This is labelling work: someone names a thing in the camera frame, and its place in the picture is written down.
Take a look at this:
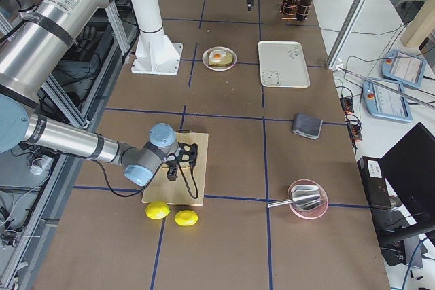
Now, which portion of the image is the bread slice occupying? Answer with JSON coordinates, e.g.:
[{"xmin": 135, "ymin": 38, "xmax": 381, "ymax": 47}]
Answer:
[
  {"xmin": 208, "ymin": 52, "xmax": 233, "ymax": 67},
  {"xmin": 161, "ymin": 162, "xmax": 190, "ymax": 170}
]

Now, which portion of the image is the cream bear tray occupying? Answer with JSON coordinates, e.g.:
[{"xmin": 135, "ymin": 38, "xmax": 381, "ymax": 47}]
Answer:
[{"xmin": 258, "ymin": 41, "xmax": 310, "ymax": 88}]

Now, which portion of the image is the wooden cutting board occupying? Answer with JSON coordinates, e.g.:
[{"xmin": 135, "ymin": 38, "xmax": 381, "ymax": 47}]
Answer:
[{"xmin": 142, "ymin": 132, "xmax": 209, "ymax": 206}]

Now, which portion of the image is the yellow lemon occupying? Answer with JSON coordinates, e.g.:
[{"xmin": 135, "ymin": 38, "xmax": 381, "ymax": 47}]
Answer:
[
  {"xmin": 145, "ymin": 201, "xmax": 171, "ymax": 220},
  {"xmin": 174, "ymin": 210, "xmax": 198, "ymax": 226}
]

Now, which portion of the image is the fried egg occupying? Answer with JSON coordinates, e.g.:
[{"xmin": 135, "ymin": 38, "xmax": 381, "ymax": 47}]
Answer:
[{"xmin": 209, "ymin": 49, "xmax": 226, "ymax": 62}]

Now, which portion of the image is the bread slice on plate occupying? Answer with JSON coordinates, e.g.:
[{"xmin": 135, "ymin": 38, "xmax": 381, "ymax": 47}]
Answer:
[{"xmin": 208, "ymin": 52, "xmax": 233, "ymax": 67}]

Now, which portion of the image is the white round plate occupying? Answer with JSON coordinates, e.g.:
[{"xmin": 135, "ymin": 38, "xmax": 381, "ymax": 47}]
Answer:
[{"xmin": 202, "ymin": 46, "xmax": 237, "ymax": 71}]

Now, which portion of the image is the grey folded cloth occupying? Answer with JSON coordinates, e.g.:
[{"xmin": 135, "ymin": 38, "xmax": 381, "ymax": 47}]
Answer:
[{"xmin": 292, "ymin": 113, "xmax": 323, "ymax": 139}]

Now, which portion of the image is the metal scoop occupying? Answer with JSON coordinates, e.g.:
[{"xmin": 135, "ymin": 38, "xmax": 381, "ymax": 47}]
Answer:
[{"xmin": 267, "ymin": 185, "xmax": 325, "ymax": 211}]

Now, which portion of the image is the pink bowl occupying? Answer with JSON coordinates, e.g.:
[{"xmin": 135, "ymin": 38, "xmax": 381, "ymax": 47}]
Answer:
[{"xmin": 287, "ymin": 179, "xmax": 329, "ymax": 219}]

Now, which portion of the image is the blue teach pendant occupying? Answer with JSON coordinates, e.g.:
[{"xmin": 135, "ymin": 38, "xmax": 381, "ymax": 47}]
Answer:
[
  {"xmin": 363, "ymin": 79, "xmax": 413, "ymax": 122},
  {"xmin": 381, "ymin": 50, "xmax": 427, "ymax": 89}
]

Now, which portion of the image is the copper wire bottle rack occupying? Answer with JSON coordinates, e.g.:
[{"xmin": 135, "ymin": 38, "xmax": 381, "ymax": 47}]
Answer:
[{"xmin": 280, "ymin": 0, "xmax": 311, "ymax": 21}]

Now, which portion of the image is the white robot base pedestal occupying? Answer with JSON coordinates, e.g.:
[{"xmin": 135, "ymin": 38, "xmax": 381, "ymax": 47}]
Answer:
[{"xmin": 131, "ymin": 0, "xmax": 183, "ymax": 75}]

